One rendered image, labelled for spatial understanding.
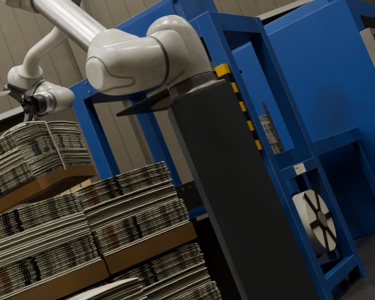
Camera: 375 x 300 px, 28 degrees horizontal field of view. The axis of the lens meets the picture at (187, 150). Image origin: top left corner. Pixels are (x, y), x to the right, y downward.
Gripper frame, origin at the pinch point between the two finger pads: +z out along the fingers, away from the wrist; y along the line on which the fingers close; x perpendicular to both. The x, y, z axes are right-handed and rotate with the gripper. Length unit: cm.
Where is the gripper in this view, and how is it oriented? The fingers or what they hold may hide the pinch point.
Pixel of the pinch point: (5, 111)
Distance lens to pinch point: 288.1
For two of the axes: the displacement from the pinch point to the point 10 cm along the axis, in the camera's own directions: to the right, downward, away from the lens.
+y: 4.3, 9.0, -0.3
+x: -7.9, 3.9, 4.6
